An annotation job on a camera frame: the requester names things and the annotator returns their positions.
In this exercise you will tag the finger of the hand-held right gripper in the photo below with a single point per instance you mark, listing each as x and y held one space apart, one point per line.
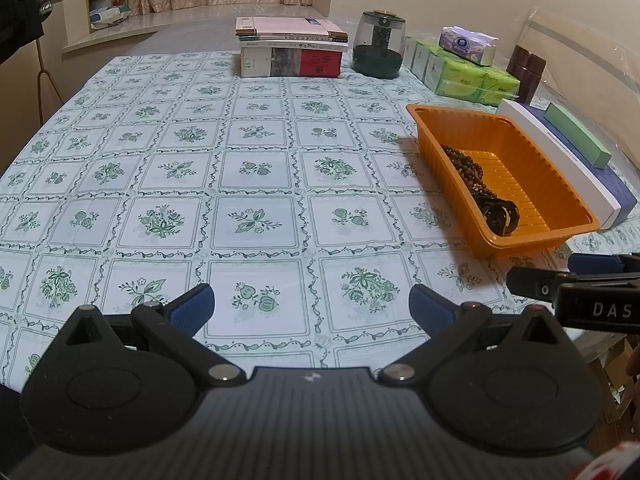
600 264
532 282

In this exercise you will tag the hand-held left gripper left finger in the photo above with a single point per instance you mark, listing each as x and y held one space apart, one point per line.
192 306

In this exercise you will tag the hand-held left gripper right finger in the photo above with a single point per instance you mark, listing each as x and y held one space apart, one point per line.
430 306

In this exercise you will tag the orange plastic tray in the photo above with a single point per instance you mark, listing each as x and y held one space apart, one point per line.
540 185

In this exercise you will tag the blue and white flat box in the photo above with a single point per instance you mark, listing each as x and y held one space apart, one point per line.
565 160

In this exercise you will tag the small green box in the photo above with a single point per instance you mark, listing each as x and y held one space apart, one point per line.
577 132

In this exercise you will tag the red patterned clothing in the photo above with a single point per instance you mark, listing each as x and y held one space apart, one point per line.
612 462

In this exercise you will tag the brown round canister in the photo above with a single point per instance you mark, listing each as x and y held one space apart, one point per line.
525 75

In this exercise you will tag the green tissue multipack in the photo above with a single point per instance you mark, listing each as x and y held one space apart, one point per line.
460 80

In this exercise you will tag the clear plastic sheet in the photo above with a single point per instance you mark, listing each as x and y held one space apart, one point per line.
585 45

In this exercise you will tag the purple tissue pack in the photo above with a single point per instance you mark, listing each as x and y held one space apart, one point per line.
467 45

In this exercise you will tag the dark green glass jar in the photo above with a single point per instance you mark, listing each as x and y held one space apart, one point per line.
378 50

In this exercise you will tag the thick red and white book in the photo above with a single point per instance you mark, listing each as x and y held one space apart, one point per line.
290 62

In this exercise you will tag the metal coat stand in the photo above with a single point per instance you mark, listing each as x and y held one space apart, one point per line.
45 80

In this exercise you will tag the window sill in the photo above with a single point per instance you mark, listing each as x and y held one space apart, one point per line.
200 20

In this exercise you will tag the thin green-edged book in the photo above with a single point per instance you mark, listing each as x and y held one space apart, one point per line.
300 40

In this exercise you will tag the pink cover book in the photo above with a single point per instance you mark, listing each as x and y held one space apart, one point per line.
285 26

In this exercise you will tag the white plastic bag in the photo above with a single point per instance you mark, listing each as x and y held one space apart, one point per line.
110 10

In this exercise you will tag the black jacket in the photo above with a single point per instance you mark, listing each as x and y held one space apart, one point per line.
17 5

